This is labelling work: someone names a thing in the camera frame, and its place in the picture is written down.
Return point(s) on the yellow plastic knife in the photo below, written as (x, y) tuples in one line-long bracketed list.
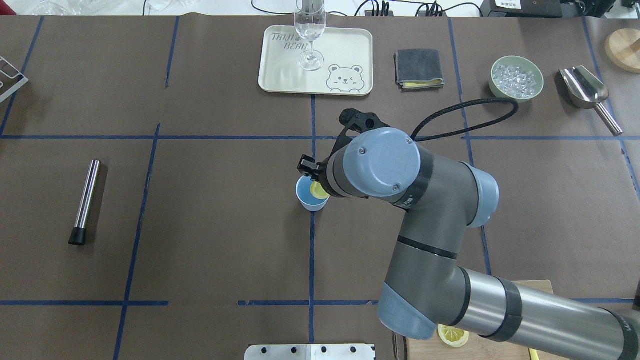
[(533, 354)]

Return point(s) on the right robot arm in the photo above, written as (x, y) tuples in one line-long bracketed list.
[(424, 287)]

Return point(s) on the light blue paper cup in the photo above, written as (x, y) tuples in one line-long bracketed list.
[(305, 195)]

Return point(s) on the white wire cup rack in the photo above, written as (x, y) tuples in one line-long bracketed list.
[(11, 79)]

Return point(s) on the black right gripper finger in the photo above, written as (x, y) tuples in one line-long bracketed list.
[(311, 169)]

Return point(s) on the yellow lemon half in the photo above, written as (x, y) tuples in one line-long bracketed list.
[(317, 191)]

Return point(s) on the green bowl of ice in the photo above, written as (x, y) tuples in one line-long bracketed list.
[(516, 78)]

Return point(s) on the steel ice scoop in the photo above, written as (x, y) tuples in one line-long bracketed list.
[(587, 92)]

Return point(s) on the grey folded cloth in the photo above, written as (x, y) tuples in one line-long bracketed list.
[(418, 69)]

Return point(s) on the cream bear serving tray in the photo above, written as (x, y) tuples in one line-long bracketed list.
[(347, 69)]

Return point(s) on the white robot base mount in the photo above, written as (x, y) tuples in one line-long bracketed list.
[(340, 351)]

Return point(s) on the clear wine glass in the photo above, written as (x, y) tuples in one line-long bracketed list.
[(310, 21)]

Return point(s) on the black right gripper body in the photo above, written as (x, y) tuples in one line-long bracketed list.
[(308, 164)]

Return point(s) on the round wooden stand base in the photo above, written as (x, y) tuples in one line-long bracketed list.
[(623, 49)]

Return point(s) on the black power strip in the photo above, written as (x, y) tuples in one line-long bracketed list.
[(380, 9)]

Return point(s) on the steel muddler black tip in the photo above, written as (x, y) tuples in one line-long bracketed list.
[(79, 232)]

